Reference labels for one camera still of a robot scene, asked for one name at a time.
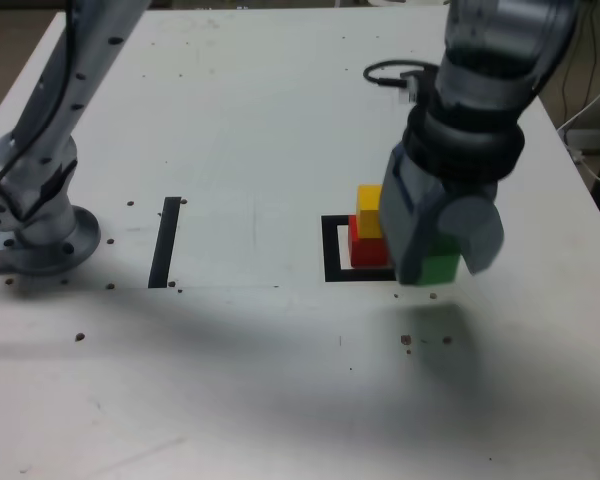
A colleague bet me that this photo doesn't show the green cube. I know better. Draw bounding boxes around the green cube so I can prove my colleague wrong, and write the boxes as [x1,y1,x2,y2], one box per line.
[417,232,464,287]

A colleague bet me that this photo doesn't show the yellow cube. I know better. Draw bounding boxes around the yellow cube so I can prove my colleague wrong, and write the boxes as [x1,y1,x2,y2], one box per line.
[355,184,387,240]

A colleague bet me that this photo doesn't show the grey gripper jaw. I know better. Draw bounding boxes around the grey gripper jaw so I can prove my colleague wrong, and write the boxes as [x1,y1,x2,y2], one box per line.
[381,147,447,287]
[440,194,505,275]

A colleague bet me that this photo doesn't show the white cable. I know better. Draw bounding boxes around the white cable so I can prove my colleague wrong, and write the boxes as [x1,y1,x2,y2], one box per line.
[558,69,600,187]

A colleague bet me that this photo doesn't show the black tape strip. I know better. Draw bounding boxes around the black tape strip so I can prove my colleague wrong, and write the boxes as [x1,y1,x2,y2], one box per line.
[147,196,182,290]

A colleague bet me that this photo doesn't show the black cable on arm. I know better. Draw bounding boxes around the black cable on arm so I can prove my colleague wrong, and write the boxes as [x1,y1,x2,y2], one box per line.
[363,59,427,106]

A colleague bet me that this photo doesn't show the black tape square outline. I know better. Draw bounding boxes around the black tape square outline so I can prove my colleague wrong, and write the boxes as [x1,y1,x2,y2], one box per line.
[320,213,401,284]

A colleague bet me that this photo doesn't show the thin black hanging cable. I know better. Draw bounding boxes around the thin black hanging cable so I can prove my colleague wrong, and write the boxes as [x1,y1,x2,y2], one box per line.
[560,9,600,126]

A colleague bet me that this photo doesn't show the red cube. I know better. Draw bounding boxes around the red cube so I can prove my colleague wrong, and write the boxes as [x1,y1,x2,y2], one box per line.
[348,214,393,268]

